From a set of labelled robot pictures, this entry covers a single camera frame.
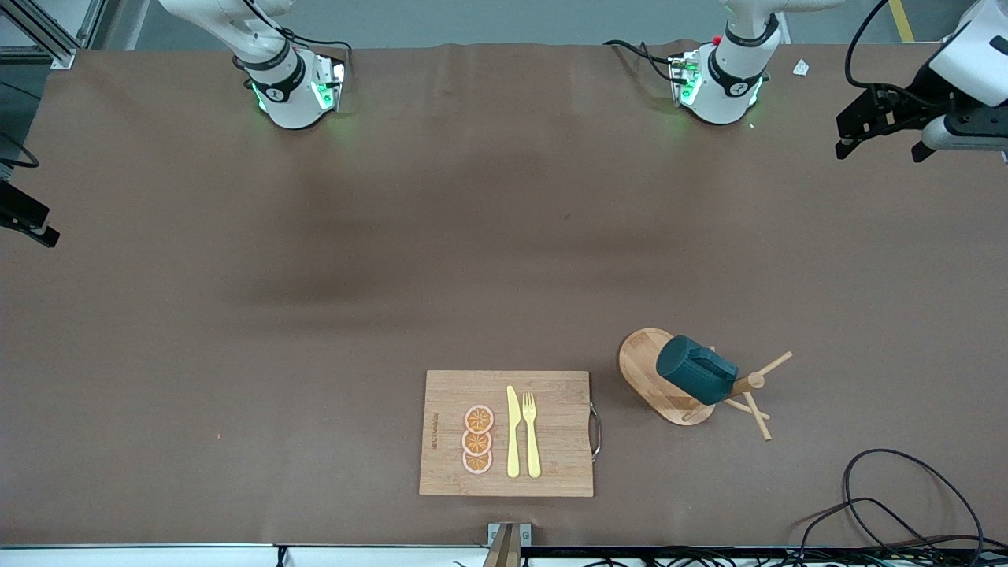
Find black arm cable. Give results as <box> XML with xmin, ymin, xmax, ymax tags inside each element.
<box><xmin>0</xmin><ymin>132</ymin><xmax>40</xmax><ymax>170</ymax></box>
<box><xmin>845</xmin><ymin>0</ymin><xmax>946</xmax><ymax>107</ymax></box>

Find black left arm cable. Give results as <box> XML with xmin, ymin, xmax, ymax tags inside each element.
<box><xmin>845</xmin><ymin>0</ymin><xmax>946</xmax><ymax>107</ymax></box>

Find black looped cable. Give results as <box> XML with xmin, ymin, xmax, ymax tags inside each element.
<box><xmin>841</xmin><ymin>448</ymin><xmax>985</xmax><ymax>552</ymax></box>

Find yellow plastic knife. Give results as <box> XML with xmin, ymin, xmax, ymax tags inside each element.
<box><xmin>506</xmin><ymin>385</ymin><xmax>522</xmax><ymax>480</ymax></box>

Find wooden cutting board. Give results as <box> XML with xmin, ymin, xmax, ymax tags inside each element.
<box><xmin>418</xmin><ymin>369</ymin><xmax>603</xmax><ymax>498</ymax></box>

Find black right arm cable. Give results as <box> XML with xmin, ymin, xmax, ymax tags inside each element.
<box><xmin>0</xmin><ymin>132</ymin><xmax>40</xmax><ymax>170</ymax></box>

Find wooden mug tree stand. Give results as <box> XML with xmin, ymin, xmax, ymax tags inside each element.
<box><xmin>618</xmin><ymin>328</ymin><xmax>794</xmax><ymax>442</ymax></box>

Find black right base cable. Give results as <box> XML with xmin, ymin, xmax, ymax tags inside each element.
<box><xmin>240</xmin><ymin>0</ymin><xmax>353</xmax><ymax>56</ymax></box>

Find metal bracket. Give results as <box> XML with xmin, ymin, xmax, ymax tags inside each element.
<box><xmin>486</xmin><ymin>522</ymin><xmax>533</xmax><ymax>567</ymax></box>

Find aluminium frame profile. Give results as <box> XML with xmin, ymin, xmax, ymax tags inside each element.
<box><xmin>0</xmin><ymin>0</ymin><xmax>107</xmax><ymax>70</ymax></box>

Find yellow plastic fork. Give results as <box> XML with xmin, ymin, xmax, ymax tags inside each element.
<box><xmin>522</xmin><ymin>392</ymin><xmax>543</xmax><ymax>480</ymax></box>

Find black left base cable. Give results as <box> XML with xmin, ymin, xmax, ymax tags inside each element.
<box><xmin>603</xmin><ymin>39</ymin><xmax>680</xmax><ymax>83</ymax></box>

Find dark green cup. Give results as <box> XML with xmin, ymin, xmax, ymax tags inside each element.
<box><xmin>655</xmin><ymin>335</ymin><xmax>739</xmax><ymax>404</ymax></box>

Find black base cable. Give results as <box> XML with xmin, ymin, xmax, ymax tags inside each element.
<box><xmin>240</xmin><ymin>0</ymin><xmax>353</xmax><ymax>56</ymax></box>
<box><xmin>603</xmin><ymin>39</ymin><xmax>680</xmax><ymax>83</ymax></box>

